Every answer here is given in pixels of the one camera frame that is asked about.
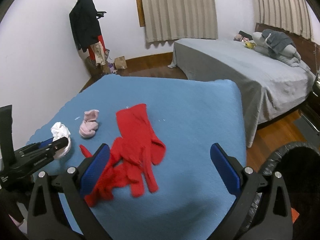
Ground grey folded blankets pile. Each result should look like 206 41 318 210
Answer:
252 29 302 67

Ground beige hanging garment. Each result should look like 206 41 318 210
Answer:
90 41 106 65

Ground black hanging jacket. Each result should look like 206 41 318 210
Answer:
69 0 106 52

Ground beige curtain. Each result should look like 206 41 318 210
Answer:
142 0 218 43
253 0 313 40

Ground wicker laundry basket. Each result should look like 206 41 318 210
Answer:
86 49 111 77

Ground left beige curtain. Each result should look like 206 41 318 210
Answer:
142 0 218 43

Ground brown paper bag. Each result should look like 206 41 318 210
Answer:
114 56 127 70

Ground wooden headboard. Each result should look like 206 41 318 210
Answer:
255 23 319 75

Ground right beige curtain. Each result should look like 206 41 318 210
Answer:
253 0 313 40

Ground blue table cloth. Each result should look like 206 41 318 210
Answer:
26 74 247 240

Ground black lined trash bin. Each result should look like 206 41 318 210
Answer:
240 141 320 240

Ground pink plush toy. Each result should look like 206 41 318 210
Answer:
234 34 249 42

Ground pink baby socks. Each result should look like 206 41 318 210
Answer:
79 109 99 139

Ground black metal chair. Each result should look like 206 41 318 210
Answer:
299 70 319 138

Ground bed with grey sheet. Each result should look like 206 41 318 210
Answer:
170 38 316 147

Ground orange mesh sponge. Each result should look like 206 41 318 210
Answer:
291 208 299 223

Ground red hanging garment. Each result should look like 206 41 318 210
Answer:
88 35 106 64

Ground yellow plush toy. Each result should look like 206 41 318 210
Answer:
245 41 256 49

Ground red glove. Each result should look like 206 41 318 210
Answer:
116 103 166 193
85 137 144 207

